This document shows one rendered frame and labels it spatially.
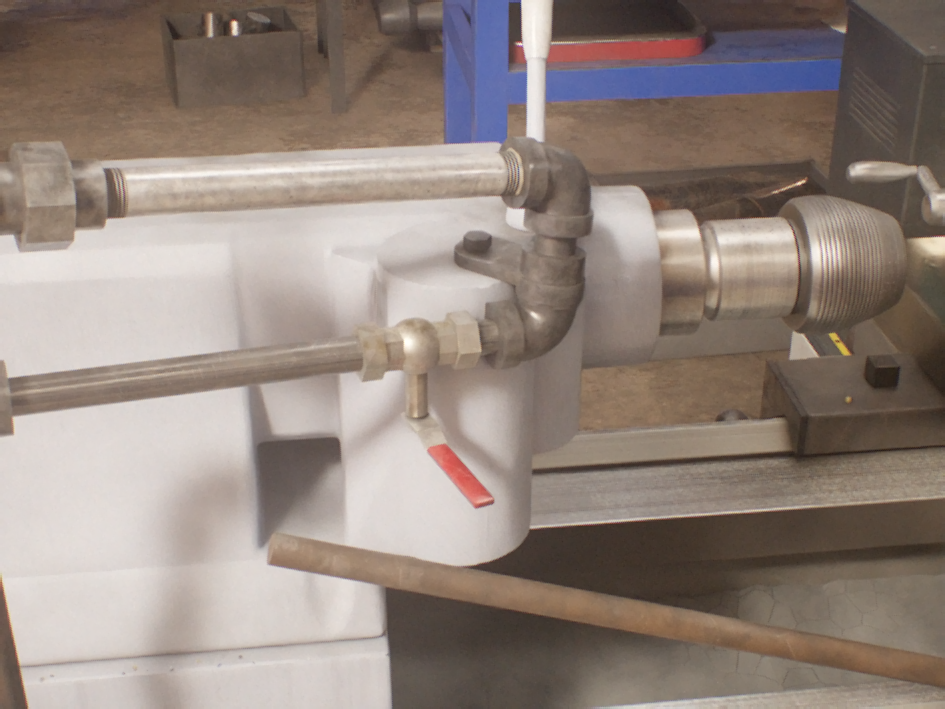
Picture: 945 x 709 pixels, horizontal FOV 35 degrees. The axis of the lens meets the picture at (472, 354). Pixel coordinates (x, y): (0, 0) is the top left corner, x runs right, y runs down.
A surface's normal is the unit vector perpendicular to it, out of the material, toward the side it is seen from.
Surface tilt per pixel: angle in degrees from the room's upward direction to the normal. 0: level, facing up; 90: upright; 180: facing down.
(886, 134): 90
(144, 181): 46
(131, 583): 62
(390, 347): 67
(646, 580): 90
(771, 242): 36
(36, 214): 101
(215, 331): 79
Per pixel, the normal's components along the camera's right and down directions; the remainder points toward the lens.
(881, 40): -0.99, 0.06
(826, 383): 0.00, -0.88
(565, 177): 0.52, 0.21
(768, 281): 0.13, 0.34
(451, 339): 0.36, 0.07
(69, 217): 0.41, 0.59
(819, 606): 0.25, -0.75
